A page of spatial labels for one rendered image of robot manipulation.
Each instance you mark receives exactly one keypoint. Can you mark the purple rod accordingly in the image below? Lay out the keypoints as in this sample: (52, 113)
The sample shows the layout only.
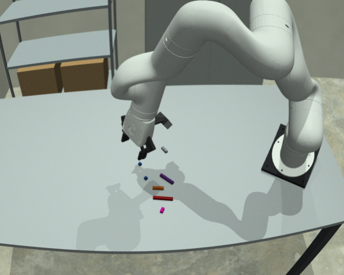
(166, 178)

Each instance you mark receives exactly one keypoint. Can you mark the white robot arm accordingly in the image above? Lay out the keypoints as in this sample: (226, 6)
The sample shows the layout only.
(270, 49)

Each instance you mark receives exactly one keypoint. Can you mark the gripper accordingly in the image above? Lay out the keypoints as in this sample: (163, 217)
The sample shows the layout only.
(139, 131)

